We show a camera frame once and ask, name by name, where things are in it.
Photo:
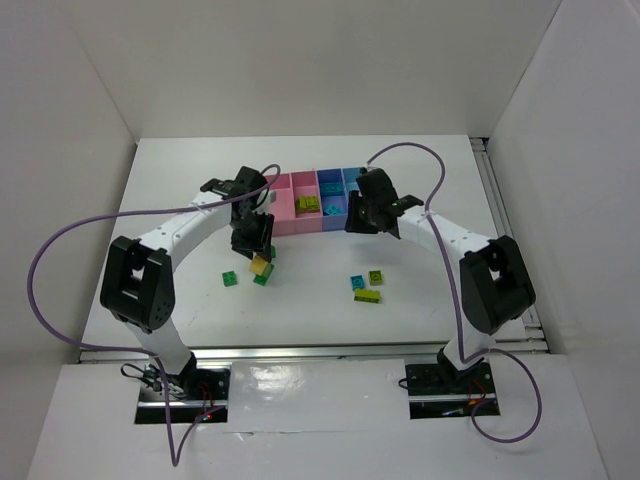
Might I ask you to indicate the long lime lego brick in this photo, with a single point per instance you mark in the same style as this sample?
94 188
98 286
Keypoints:
367 296

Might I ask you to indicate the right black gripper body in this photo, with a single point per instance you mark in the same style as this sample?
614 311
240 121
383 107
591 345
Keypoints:
360 216

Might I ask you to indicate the yellow lego brick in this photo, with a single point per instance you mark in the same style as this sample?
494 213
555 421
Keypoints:
259 266

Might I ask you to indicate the small green lego brick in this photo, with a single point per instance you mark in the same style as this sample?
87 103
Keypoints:
229 278

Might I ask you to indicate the light blue container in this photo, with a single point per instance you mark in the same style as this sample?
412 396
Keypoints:
350 176

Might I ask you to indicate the aluminium rail right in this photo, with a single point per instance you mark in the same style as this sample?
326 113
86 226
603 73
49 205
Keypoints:
535 339

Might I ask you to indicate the dark blue container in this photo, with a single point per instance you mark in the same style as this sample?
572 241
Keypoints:
333 199

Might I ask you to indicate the cyan long lego brick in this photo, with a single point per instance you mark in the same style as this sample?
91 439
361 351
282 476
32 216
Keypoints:
331 189

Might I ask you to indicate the aluminium rail front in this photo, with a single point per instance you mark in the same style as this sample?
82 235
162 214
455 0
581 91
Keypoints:
335 351

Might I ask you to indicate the large pink container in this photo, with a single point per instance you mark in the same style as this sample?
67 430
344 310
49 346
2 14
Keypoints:
282 206

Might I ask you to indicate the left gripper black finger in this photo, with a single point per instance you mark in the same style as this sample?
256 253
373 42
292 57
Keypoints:
246 247
264 251

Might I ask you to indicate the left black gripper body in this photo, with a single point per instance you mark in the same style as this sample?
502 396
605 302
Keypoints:
252 238

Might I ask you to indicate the small olive lego brick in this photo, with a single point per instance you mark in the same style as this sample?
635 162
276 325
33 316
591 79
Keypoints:
376 277

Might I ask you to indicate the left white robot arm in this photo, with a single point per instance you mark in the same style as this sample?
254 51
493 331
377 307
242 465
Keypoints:
138 282

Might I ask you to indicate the lime lego stack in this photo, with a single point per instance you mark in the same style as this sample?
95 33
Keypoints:
306 204

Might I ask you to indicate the cyan lego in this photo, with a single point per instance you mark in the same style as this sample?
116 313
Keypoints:
333 210

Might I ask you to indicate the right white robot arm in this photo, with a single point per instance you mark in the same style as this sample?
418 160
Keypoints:
488 279

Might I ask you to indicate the green lego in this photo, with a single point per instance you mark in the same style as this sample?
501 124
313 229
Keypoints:
263 278

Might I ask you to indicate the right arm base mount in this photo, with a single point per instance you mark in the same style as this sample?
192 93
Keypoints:
431 397

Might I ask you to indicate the small pink container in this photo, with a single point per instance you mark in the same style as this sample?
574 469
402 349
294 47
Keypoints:
308 217

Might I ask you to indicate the small cyan lego brick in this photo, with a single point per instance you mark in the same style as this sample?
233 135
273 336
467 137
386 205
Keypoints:
357 282

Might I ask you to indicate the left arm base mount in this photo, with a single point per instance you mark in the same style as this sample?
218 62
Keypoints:
210 392

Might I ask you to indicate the aluminium rail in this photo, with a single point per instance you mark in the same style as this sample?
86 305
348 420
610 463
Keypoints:
335 351
535 339

